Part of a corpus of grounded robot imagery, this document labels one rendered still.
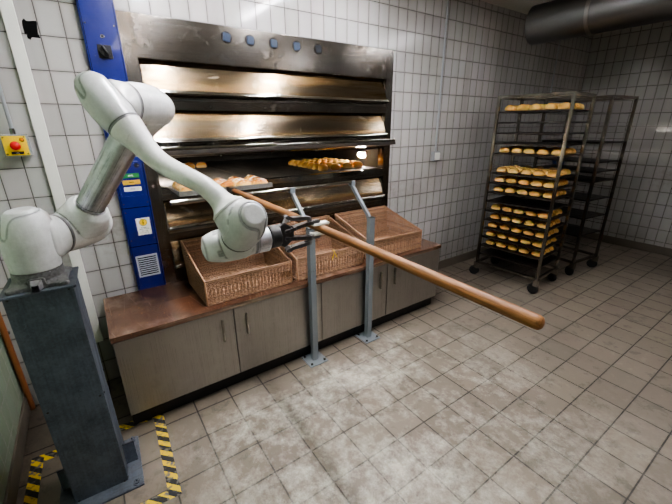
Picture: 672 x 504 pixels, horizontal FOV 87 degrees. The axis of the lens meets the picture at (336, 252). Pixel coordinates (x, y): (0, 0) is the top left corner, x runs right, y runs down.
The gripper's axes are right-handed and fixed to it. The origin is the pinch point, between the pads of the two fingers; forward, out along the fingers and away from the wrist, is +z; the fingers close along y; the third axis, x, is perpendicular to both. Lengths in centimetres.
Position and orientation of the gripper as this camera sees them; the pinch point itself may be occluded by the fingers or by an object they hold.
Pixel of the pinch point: (319, 228)
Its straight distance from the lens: 128.4
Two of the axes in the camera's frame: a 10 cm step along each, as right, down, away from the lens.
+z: 8.2, -1.9, 5.4
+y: 0.0, 9.4, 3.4
